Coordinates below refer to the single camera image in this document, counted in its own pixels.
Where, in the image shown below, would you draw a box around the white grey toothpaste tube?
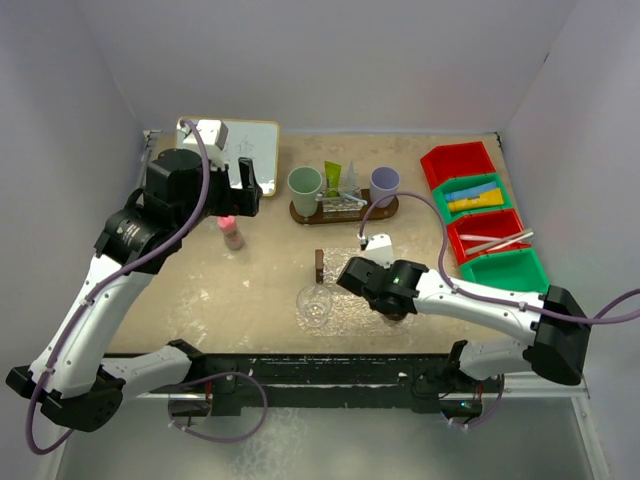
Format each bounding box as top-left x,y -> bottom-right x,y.
344,161 -> 359,196

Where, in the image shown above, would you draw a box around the green bin cups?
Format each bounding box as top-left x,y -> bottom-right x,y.
460,248 -> 550,293

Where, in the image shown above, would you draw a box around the clear jar brown lid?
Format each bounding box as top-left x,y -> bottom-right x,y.
314,247 -> 361,284

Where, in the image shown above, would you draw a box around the pink white toothbrush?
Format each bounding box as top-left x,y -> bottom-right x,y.
459,234 -> 507,243

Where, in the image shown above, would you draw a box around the grey toothbrush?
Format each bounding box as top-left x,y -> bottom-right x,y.
315,193 -> 350,202

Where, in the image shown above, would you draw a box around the clear plastic cup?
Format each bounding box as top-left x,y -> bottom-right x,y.
296,284 -> 333,327

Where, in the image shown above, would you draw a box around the purple plastic cup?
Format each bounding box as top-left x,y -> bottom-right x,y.
369,166 -> 400,208

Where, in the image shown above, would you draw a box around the dark smoked plastic cup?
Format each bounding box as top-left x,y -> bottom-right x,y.
383,312 -> 407,322

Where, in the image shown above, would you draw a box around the yellow toothpaste tube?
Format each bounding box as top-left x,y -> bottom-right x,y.
447,188 -> 504,213

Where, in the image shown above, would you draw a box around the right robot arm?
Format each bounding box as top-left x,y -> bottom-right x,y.
337,257 -> 591,391

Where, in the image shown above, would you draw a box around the green plastic cup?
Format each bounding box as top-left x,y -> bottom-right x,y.
287,166 -> 323,217

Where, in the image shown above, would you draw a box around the textured clear oval mat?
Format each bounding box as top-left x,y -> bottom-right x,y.
296,285 -> 415,337

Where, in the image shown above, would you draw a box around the dark wooden oval tray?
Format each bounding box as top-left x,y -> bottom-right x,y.
289,188 -> 401,227

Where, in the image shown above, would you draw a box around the pink cap bottle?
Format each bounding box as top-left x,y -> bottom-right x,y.
217,216 -> 244,250

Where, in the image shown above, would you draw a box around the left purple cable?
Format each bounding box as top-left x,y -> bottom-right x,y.
25,118 -> 211,455

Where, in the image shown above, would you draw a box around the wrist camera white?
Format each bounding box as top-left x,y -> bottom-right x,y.
359,234 -> 395,268
176,118 -> 229,168

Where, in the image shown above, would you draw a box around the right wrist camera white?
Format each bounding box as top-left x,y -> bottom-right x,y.
359,234 -> 395,268

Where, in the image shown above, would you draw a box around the red bin far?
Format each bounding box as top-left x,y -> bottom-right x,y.
420,141 -> 496,190

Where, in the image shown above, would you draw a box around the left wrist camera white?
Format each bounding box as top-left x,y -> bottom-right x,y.
176,118 -> 229,168

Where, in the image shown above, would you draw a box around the small whiteboard wooden frame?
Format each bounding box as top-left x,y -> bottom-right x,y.
174,116 -> 281,198

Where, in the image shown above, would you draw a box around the clear acrylic toothbrush holder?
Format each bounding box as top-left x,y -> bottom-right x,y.
320,201 -> 363,219

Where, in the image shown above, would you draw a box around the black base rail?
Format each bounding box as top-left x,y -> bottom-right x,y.
137,352 -> 504,416

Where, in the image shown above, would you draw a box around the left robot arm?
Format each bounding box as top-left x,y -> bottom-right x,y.
6,149 -> 262,432

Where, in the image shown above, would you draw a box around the blue toothpaste tube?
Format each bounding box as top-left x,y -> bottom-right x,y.
444,181 -> 498,202

